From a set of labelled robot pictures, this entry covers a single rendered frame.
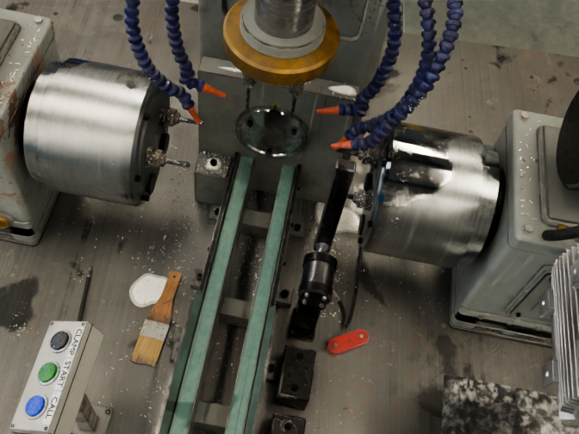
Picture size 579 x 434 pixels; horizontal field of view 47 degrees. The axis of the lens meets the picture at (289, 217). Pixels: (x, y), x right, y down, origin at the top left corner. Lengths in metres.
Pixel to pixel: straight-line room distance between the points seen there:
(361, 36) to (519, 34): 2.13
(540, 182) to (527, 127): 0.12
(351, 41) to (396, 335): 0.59
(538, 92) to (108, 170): 1.17
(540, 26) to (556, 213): 2.34
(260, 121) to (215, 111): 0.09
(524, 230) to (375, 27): 0.45
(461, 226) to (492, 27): 2.24
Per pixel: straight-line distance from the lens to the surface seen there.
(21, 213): 1.39
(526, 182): 1.21
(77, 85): 1.22
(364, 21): 1.27
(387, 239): 1.18
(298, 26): 1.01
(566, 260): 0.94
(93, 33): 1.84
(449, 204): 1.16
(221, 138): 1.39
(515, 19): 3.44
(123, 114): 1.18
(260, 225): 1.41
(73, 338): 1.07
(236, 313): 1.31
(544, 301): 0.95
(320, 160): 1.38
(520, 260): 1.21
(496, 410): 1.27
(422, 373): 1.38
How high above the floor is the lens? 2.05
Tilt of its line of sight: 58 degrees down
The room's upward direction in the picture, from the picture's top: 11 degrees clockwise
